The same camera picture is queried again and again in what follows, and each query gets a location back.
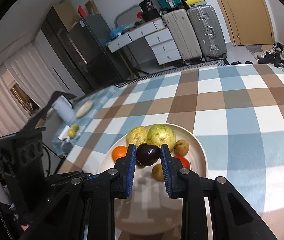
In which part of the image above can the orange fruit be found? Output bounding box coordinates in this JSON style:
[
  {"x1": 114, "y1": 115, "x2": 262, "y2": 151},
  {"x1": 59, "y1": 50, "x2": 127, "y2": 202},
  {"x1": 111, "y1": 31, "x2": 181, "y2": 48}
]
[{"x1": 112, "y1": 146, "x2": 127, "y2": 162}]

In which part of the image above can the red tomato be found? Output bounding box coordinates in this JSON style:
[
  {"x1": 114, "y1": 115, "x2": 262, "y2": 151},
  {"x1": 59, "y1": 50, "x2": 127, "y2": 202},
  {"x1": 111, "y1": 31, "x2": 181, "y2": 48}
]
[{"x1": 174, "y1": 155, "x2": 190, "y2": 170}]

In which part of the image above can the brown kiwi fruit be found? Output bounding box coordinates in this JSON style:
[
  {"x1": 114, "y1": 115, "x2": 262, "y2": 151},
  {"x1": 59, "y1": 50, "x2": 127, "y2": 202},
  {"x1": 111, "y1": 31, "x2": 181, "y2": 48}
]
[
  {"x1": 173, "y1": 139, "x2": 190, "y2": 157},
  {"x1": 151, "y1": 164, "x2": 164, "y2": 181}
]

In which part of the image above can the dark purple plum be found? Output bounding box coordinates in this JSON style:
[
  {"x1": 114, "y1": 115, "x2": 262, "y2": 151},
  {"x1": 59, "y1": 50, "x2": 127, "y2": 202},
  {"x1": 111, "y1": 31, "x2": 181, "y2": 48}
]
[{"x1": 137, "y1": 144, "x2": 160, "y2": 166}]

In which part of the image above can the white curtain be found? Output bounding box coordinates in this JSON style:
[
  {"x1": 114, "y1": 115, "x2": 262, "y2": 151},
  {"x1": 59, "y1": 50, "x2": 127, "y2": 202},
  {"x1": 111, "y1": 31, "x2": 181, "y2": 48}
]
[{"x1": 0, "y1": 43, "x2": 63, "y2": 137}]

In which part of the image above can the blue checkered side tablecloth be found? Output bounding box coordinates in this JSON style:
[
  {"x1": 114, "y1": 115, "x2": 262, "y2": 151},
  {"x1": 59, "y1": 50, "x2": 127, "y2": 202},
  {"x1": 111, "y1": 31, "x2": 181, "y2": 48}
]
[{"x1": 51, "y1": 86, "x2": 119, "y2": 156}]

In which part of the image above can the green lemon on side table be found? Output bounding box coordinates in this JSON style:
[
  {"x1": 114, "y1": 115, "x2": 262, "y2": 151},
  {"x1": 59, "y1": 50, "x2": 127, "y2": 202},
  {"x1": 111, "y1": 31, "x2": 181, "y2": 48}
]
[{"x1": 67, "y1": 128, "x2": 77, "y2": 139}]

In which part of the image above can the white cylinder container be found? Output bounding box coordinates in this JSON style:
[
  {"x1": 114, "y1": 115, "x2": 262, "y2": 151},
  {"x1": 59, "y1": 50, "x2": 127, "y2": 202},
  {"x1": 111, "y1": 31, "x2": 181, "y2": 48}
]
[{"x1": 52, "y1": 96, "x2": 75, "y2": 123}]

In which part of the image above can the large cream plate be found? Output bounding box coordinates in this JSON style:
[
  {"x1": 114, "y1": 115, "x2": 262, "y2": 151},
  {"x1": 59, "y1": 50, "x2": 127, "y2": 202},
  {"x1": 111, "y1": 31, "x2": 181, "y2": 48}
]
[{"x1": 96, "y1": 123, "x2": 207, "y2": 236}]

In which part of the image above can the small cream plate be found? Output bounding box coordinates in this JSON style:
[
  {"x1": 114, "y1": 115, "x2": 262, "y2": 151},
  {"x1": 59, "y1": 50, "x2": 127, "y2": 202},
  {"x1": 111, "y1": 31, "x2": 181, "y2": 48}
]
[{"x1": 75, "y1": 100, "x2": 94, "y2": 119}]

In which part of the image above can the bumpy yellow guava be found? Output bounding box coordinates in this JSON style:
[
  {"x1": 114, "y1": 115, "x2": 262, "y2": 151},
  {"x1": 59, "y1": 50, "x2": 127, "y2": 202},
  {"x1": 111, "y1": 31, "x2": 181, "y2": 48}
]
[{"x1": 126, "y1": 126, "x2": 147, "y2": 147}]

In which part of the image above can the yellow-green guava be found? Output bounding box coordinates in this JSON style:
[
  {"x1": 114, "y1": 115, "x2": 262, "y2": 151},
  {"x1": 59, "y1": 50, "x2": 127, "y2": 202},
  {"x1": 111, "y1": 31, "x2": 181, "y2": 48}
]
[{"x1": 146, "y1": 124, "x2": 176, "y2": 152}]

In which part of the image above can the black refrigerator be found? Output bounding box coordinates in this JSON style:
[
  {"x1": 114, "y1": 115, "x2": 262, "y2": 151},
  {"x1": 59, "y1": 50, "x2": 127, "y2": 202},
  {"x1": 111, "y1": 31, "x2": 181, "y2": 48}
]
[{"x1": 67, "y1": 14, "x2": 133, "y2": 88}]

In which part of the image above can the white drawer desk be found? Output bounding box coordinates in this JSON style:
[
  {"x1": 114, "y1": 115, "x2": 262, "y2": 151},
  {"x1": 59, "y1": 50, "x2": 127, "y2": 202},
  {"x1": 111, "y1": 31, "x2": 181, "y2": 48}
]
[{"x1": 107, "y1": 17, "x2": 182, "y2": 65}]

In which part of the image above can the silver suitcase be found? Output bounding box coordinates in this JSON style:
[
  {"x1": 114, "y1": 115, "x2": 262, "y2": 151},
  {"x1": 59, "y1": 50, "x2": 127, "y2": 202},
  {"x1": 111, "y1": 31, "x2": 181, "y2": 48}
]
[{"x1": 187, "y1": 4, "x2": 227, "y2": 61}]

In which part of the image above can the beige suitcase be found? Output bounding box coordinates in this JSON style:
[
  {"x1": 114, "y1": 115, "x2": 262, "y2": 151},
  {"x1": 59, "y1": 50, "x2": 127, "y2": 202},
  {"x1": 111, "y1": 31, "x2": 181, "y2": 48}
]
[{"x1": 163, "y1": 9, "x2": 202, "y2": 61}]

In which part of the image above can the wooden door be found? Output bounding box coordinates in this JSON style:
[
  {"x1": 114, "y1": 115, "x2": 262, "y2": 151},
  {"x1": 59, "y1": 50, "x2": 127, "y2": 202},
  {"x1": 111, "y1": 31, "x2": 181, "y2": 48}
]
[{"x1": 217, "y1": 0, "x2": 274, "y2": 46}]

